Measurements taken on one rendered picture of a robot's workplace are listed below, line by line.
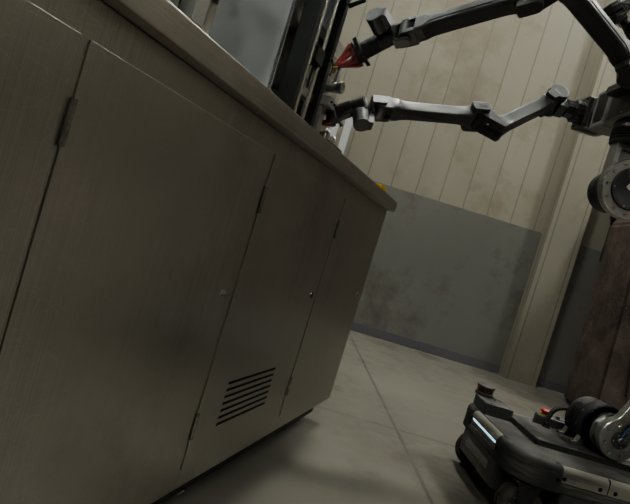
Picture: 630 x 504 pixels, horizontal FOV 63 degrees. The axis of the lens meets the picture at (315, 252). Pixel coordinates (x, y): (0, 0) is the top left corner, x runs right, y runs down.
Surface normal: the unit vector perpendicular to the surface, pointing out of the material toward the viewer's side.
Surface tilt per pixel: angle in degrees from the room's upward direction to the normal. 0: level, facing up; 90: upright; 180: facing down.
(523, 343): 90
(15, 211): 90
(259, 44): 90
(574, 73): 90
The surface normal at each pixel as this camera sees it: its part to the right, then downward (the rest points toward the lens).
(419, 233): 0.03, 0.04
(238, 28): -0.34, -0.08
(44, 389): 0.89, 0.28
